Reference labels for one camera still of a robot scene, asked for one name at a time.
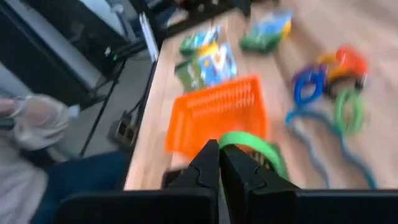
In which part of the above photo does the silver metal bracket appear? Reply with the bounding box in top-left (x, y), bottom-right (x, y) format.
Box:
top-left (139, 12), bottom-right (160, 63)

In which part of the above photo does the large blue rubber band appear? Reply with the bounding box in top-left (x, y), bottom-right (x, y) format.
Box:
top-left (285, 109), bottom-right (379, 190)

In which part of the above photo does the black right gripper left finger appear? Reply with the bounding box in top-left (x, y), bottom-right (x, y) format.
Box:
top-left (161, 139), bottom-right (221, 191)

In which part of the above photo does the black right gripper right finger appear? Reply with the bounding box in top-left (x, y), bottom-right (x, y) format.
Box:
top-left (219, 144), bottom-right (300, 192)

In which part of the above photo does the black computer cabinet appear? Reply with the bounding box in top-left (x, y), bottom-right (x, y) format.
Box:
top-left (0, 0), bottom-right (134, 108)

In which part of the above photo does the person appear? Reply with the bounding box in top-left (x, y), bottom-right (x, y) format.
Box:
top-left (0, 95), bottom-right (133, 224)

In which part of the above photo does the green rubber band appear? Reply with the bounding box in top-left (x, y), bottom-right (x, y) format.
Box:
top-left (218, 130), bottom-right (290, 182)

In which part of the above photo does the orange plastic basket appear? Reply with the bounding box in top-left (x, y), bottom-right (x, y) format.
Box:
top-left (164, 74), bottom-right (271, 160)

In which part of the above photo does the green blue printed cardboard box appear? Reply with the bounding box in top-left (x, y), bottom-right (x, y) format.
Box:
top-left (173, 42), bottom-right (239, 93)
top-left (178, 24), bottom-right (223, 56)
top-left (238, 11), bottom-right (294, 54)

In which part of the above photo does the black power strip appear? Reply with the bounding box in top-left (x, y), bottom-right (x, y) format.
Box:
top-left (107, 111), bottom-right (142, 147)

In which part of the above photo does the person's hand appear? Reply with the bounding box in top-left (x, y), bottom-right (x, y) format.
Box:
top-left (0, 94), bottom-right (81, 151)

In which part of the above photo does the green coil wrist keychain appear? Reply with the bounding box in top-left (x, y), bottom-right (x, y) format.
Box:
top-left (333, 88), bottom-right (365, 135)

